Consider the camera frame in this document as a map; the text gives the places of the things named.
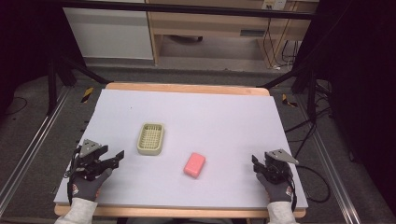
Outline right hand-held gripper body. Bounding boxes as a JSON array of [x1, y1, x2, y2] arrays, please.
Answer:
[[261, 148, 300, 185]]

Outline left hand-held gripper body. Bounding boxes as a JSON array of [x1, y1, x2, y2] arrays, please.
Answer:
[[72, 138, 110, 182]]

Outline beige slotted soap dish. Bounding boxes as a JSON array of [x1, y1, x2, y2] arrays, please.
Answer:
[[136, 122, 165, 157]]

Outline pink soap bar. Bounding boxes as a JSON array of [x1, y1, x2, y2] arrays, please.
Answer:
[[183, 151, 206, 179]]

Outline person's right hand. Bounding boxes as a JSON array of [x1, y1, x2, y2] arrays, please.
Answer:
[[255, 173, 294, 203]]

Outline person's left hand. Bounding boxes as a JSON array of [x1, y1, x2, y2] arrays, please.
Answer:
[[68, 167, 113, 203]]

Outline yellow black striped marker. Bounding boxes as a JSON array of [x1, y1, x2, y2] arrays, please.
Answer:
[[281, 93, 299, 109], [80, 86, 94, 105]]

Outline white foam board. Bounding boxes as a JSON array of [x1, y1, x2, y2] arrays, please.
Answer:
[[52, 89, 309, 210]]

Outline black metal stand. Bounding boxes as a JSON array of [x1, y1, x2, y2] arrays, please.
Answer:
[[46, 55, 112, 117], [256, 66, 319, 124]]

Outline wooden table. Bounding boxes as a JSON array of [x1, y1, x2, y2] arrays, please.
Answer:
[[53, 81, 307, 219]]

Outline black curtain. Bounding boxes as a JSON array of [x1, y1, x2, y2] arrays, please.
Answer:
[[0, 0, 82, 118], [293, 0, 396, 216]]

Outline white cabinet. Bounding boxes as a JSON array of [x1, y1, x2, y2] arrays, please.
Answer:
[[63, 7, 155, 61]]

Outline wooden desk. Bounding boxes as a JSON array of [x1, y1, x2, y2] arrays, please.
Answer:
[[146, 0, 316, 69]]

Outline white power strip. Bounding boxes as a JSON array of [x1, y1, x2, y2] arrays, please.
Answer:
[[262, 0, 287, 11]]

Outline black metal crossbar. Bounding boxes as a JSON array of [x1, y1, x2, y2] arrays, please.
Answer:
[[40, 0, 316, 21]]

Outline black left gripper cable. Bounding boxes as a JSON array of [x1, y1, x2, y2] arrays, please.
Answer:
[[63, 147, 81, 207]]

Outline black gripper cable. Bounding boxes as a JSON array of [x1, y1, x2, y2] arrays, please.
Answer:
[[289, 164, 332, 213], [63, 147, 81, 207]]

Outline black floor cables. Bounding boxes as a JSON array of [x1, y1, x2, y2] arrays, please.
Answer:
[[284, 78, 335, 160]]

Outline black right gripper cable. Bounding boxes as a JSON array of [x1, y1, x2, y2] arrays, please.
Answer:
[[289, 164, 332, 213]]

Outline aluminium floor rail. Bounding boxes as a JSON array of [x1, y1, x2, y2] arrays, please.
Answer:
[[0, 87, 72, 216], [295, 94, 362, 224]]

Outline hanging desk cables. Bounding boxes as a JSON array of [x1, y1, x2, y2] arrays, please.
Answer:
[[262, 8, 302, 70]]

